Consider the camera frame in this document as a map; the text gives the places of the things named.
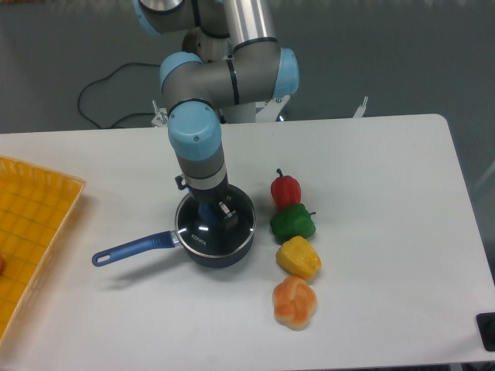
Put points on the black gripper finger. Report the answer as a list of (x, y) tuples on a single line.
[(206, 214), (228, 217)]

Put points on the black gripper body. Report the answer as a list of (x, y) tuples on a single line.
[(212, 196)]

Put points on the glass pot lid blue knob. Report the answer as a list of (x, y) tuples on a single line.
[(214, 241)]

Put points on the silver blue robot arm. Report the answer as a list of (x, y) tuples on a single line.
[(255, 69)]

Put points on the dark blue saucepan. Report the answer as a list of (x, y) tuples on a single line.
[(163, 240)]

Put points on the red bell pepper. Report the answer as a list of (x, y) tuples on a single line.
[(285, 190)]

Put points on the green bell pepper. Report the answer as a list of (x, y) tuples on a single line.
[(293, 221)]

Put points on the yellow bell pepper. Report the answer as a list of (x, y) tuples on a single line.
[(298, 257)]

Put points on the yellow woven basket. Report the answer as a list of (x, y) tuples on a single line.
[(35, 204)]

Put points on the black corner device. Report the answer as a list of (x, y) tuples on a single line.
[(486, 326)]

